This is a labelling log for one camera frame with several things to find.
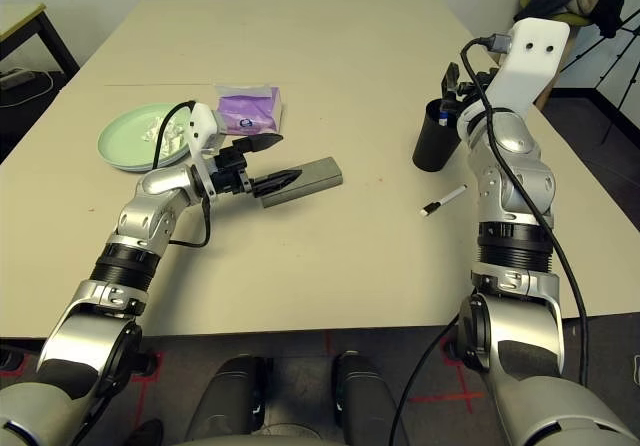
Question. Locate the grey left robot leg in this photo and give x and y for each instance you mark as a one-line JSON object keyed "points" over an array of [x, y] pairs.
{"points": [[225, 396]]}

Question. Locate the white marker with blue cap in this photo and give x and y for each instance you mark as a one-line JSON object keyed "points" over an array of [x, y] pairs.
{"points": [[443, 116]]}

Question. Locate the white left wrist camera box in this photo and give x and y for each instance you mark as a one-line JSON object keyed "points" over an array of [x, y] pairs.
{"points": [[202, 126]]}

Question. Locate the beige side table black legs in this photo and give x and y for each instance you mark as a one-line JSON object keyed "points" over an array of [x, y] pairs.
{"points": [[20, 16]]}

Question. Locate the grey robot leg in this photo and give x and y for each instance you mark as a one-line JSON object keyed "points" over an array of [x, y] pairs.
{"points": [[370, 396], [225, 396]]}

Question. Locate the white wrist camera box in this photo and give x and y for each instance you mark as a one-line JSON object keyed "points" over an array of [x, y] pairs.
{"points": [[202, 126], [530, 61]]}

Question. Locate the grey power adapter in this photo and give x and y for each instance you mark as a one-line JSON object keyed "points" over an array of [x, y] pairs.
{"points": [[17, 78]]}

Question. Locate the white tissue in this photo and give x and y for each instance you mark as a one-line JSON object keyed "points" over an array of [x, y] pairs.
{"points": [[175, 141]]}

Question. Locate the green plastic plate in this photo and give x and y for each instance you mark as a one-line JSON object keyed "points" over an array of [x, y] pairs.
{"points": [[125, 141]]}

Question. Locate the purple tissue pack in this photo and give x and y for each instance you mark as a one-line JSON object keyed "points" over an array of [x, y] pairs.
{"points": [[245, 111]]}

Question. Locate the black pen cup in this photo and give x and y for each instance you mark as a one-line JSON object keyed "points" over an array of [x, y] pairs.
{"points": [[432, 146]]}

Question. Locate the grey right robot leg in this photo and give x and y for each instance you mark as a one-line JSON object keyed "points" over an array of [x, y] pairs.
{"points": [[370, 396]]}

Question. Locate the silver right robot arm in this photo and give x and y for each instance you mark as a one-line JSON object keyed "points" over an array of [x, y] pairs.
{"points": [[510, 141]]}

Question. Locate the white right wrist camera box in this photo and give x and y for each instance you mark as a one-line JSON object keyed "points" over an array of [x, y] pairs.
{"points": [[530, 61]]}

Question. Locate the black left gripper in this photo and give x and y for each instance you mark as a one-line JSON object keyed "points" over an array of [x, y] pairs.
{"points": [[231, 171]]}

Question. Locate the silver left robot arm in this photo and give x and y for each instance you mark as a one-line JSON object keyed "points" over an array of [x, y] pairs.
{"points": [[150, 186]]}

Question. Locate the black tripod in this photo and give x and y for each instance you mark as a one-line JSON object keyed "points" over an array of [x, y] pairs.
{"points": [[600, 42]]}

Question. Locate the wooden stool green seat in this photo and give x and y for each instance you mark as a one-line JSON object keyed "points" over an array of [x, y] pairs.
{"points": [[580, 18]]}

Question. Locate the white marker with black cap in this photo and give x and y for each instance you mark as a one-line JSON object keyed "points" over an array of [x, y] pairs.
{"points": [[447, 198]]}

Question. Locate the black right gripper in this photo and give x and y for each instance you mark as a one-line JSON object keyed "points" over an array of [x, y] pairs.
{"points": [[472, 93]]}

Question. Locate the black table foot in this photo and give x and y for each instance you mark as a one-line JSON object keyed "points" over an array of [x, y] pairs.
{"points": [[10, 358], [150, 361]]}

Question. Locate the grey glasses case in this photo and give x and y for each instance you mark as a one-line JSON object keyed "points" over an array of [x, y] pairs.
{"points": [[315, 178]]}

